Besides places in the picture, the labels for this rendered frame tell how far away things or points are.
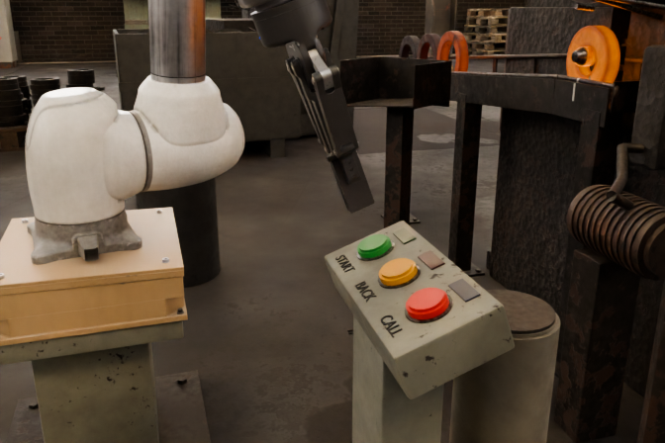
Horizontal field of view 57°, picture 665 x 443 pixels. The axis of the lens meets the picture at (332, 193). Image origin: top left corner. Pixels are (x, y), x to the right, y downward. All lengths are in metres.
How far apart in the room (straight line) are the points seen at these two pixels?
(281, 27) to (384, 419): 0.40
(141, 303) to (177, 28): 0.48
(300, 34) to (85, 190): 0.62
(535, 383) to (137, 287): 0.65
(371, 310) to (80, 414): 0.78
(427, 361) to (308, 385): 1.01
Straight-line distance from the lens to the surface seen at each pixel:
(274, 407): 1.49
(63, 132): 1.11
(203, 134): 1.17
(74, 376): 1.25
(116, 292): 1.10
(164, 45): 1.16
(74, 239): 1.15
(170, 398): 1.52
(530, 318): 0.77
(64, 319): 1.12
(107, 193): 1.14
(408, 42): 2.50
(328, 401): 1.50
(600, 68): 1.52
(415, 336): 0.56
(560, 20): 1.78
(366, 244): 0.71
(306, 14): 0.61
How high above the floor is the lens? 0.87
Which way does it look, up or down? 17 degrees down
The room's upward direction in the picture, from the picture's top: straight up
